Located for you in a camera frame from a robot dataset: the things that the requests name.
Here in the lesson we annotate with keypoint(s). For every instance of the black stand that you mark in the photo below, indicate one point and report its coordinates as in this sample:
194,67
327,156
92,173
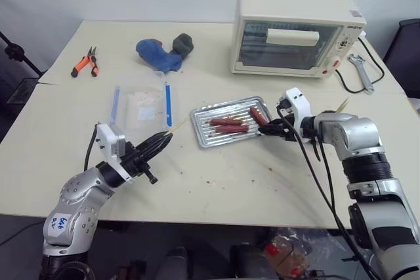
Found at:
19,55

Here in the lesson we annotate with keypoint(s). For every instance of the orange black pliers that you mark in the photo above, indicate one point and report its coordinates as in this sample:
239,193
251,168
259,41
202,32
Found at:
86,62

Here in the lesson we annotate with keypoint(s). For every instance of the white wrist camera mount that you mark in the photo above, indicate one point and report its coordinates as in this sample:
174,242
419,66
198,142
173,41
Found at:
300,104
108,137

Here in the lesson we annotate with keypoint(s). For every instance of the blue cloth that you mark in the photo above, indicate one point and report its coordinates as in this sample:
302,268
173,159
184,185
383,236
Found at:
157,53

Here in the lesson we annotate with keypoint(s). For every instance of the silver metal baking tray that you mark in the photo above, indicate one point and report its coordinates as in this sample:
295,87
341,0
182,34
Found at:
226,135

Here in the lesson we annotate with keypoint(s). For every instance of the cream toaster oven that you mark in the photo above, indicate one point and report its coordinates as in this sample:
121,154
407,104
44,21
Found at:
288,4

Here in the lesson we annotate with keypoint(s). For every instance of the dark grey cloth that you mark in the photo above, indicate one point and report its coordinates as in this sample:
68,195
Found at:
183,44

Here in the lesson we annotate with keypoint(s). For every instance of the silver adjustable wrench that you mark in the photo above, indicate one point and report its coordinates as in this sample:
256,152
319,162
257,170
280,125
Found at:
362,73

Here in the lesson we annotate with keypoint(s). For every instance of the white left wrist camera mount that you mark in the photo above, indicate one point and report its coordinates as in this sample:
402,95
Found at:
108,137

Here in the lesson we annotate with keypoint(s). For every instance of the black chair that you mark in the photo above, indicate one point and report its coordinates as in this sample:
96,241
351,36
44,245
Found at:
405,53

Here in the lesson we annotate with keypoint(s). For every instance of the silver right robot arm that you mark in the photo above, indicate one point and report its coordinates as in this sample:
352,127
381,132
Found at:
364,149

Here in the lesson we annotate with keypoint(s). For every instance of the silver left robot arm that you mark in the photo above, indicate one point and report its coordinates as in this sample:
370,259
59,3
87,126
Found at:
77,194

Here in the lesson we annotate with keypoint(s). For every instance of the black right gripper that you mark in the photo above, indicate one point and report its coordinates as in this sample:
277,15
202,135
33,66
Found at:
289,128

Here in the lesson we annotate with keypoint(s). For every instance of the thin wooden skewer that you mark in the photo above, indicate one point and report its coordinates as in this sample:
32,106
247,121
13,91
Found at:
180,126

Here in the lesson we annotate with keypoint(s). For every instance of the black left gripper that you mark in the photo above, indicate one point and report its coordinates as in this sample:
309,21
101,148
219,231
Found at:
135,161

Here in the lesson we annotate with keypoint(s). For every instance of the clear zip plastic bag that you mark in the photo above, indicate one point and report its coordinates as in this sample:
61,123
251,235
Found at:
141,106

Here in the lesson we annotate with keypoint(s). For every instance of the red sausage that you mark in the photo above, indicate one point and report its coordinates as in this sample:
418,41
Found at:
232,128
225,121
256,114

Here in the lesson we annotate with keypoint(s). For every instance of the clear bag with rubbish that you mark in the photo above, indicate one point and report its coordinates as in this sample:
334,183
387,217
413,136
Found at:
288,250

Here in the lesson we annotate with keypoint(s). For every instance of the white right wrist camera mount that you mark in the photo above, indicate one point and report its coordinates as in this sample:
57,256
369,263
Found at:
300,104

